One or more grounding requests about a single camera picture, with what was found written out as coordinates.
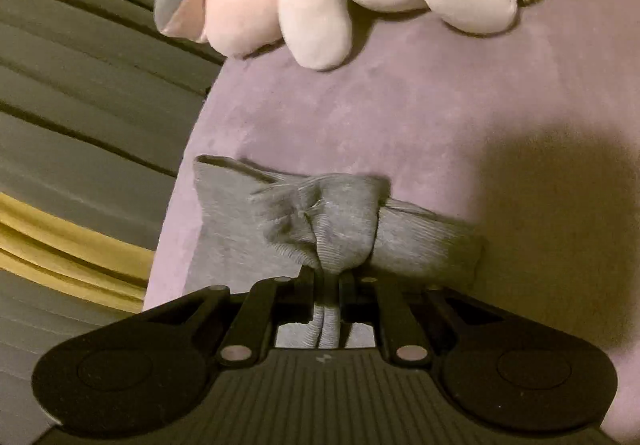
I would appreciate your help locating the purple fleece blanket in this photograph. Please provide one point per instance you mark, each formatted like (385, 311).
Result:
(400, 125)

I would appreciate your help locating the yellow curtain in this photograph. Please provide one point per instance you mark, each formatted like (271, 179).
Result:
(60, 245)

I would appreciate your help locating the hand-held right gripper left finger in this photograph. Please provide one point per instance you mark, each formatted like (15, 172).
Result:
(306, 296)

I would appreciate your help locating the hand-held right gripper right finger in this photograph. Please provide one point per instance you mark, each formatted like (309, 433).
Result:
(350, 297)

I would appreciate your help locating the grey pants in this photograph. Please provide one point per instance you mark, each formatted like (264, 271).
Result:
(340, 220)

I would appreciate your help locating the grey-green curtain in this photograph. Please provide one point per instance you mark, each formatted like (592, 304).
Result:
(90, 90)

